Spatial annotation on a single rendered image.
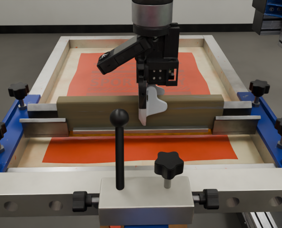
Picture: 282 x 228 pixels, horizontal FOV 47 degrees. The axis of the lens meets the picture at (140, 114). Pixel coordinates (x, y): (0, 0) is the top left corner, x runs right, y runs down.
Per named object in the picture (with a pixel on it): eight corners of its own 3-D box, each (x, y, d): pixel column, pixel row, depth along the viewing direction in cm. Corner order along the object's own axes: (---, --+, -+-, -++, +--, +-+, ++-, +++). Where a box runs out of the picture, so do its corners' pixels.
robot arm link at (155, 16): (131, 5, 55) (131, -6, 62) (131, 31, 57) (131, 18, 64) (175, 5, 55) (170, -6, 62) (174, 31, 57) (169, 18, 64)
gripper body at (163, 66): (177, 90, 64) (181, 30, 57) (133, 90, 64) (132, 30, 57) (173, 73, 70) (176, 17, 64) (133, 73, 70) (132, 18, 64)
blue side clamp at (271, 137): (233, 111, 87) (237, 88, 83) (251, 111, 87) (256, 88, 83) (275, 194, 61) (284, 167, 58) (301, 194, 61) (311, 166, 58)
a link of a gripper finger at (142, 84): (146, 111, 64) (146, 68, 61) (138, 111, 64) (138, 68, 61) (145, 103, 68) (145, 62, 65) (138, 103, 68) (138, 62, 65)
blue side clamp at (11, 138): (25, 114, 86) (20, 91, 82) (44, 114, 86) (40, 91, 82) (-20, 200, 60) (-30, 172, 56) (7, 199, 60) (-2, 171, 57)
